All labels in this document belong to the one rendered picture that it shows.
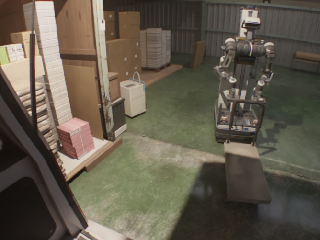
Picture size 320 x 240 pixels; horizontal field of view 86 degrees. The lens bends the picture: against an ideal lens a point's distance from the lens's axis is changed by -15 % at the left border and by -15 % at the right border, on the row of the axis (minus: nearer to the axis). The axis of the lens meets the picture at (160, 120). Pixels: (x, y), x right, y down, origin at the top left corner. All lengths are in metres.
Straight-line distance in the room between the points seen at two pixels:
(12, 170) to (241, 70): 2.58
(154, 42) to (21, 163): 5.34
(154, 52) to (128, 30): 1.04
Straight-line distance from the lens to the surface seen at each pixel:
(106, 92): 2.39
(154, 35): 5.80
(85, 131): 2.37
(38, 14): 2.33
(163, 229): 1.78
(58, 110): 2.52
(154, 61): 5.89
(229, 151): 2.33
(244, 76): 2.79
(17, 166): 0.76
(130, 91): 3.11
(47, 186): 0.83
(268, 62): 2.50
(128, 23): 5.36
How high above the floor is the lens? 1.52
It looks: 28 degrees down
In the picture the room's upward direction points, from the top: straight up
